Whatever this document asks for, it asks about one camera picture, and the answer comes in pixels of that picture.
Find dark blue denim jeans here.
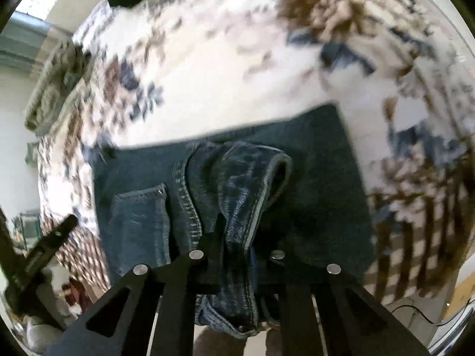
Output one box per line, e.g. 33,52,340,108
89,104,375,338

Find teal white shelf rack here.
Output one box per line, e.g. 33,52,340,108
12,209,43,249

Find yellow phone case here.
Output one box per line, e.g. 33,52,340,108
443,272,475,321

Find floral bed cover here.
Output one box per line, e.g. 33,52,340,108
39,0,474,304

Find black floor cable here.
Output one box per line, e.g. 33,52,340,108
385,295,475,329

